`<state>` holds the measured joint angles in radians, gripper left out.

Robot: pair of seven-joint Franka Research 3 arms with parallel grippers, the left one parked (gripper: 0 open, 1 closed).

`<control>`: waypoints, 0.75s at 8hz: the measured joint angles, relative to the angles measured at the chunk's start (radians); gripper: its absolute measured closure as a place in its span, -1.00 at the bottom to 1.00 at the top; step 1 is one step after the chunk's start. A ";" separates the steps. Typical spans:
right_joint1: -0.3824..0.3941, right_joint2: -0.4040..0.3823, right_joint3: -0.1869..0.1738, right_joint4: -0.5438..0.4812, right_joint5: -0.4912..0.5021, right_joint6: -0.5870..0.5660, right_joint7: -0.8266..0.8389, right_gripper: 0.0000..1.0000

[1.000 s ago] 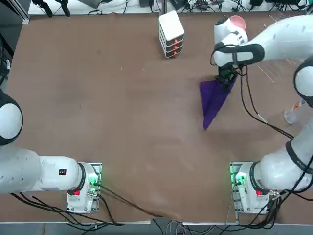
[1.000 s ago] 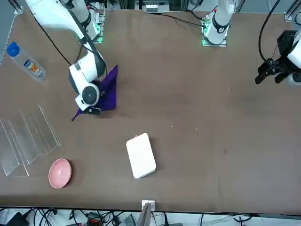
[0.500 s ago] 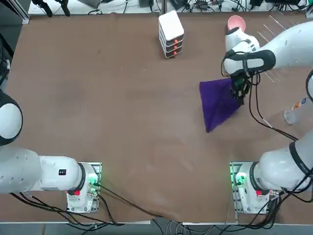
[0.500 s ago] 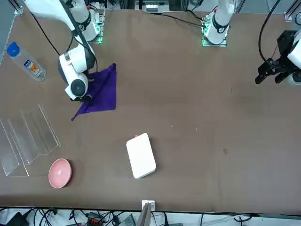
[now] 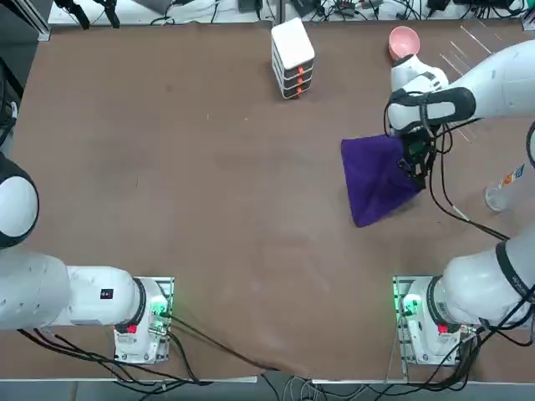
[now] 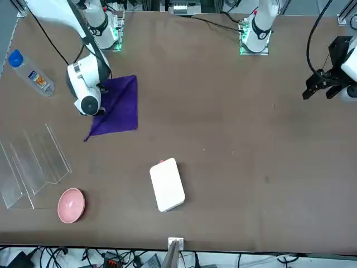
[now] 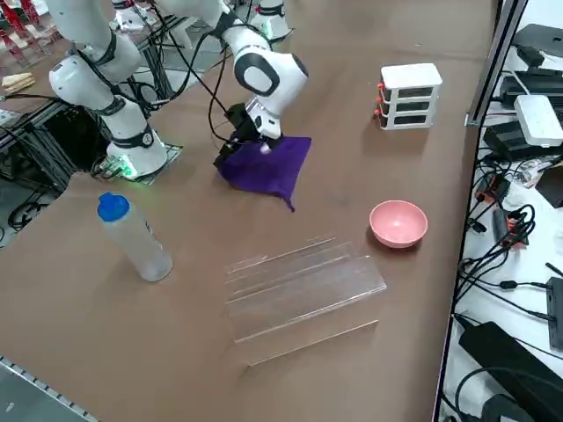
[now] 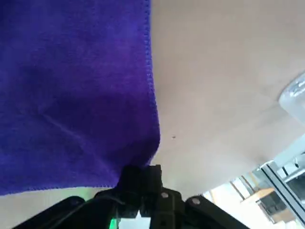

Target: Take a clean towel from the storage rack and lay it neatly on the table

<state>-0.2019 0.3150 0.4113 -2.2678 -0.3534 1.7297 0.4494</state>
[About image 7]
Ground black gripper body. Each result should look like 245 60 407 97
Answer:
227 102 266 147

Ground purple towel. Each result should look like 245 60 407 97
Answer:
217 135 313 214

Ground clear acrylic stepped rack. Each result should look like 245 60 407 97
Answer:
223 236 388 367

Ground clear bottle blue cap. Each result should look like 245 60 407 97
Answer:
97 192 173 282

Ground pink bowl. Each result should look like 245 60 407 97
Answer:
369 200 428 250

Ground white three-drawer box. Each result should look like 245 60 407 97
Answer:
373 62 443 132

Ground stacked wooden pieces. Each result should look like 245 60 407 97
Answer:
2 72 36 93

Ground black box device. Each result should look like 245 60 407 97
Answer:
483 118 542 162

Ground black flat device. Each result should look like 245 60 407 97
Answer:
512 24 563 67

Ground large black power brick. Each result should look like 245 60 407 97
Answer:
457 320 563 414

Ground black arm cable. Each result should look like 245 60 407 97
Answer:
144 0 234 150

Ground grey aluminium camera pole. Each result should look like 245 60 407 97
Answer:
468 0 529 127

